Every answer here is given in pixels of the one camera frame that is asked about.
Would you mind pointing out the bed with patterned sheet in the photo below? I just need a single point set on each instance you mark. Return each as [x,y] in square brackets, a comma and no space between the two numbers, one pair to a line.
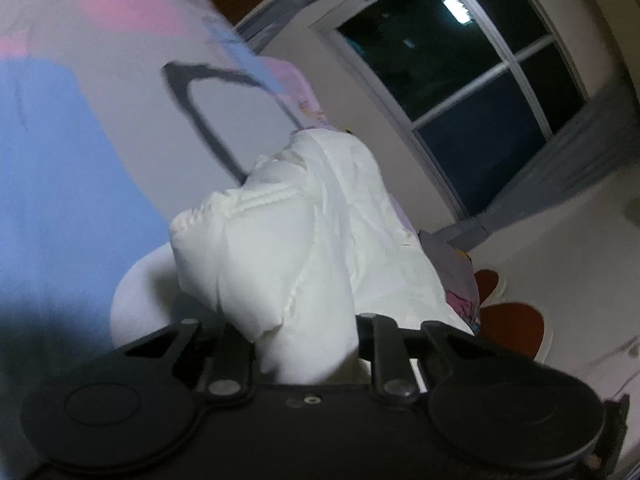
[100,135]

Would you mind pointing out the pink blanket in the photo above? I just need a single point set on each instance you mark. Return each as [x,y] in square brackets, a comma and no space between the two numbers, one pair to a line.
[295,90]

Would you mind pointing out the sliding glass window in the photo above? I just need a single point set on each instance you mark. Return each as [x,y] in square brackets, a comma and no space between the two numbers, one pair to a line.
[450,70]

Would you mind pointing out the grey curtain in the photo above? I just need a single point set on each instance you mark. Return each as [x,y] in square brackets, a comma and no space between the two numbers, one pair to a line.
[280,15]
[565,160]

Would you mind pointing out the white puffer jacket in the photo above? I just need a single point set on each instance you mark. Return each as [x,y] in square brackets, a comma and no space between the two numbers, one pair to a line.
[300,240]

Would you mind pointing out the stack of folded clothes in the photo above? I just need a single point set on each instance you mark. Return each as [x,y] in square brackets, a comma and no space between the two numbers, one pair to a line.
[457,275]

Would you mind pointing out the brown and white headboard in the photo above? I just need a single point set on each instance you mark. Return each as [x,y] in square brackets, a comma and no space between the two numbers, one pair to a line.
[515,325]

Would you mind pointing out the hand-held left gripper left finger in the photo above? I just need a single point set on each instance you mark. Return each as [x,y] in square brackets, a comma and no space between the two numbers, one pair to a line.
[232,360]

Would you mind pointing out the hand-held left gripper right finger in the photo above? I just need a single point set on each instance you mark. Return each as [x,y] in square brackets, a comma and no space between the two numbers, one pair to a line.
[382,350]

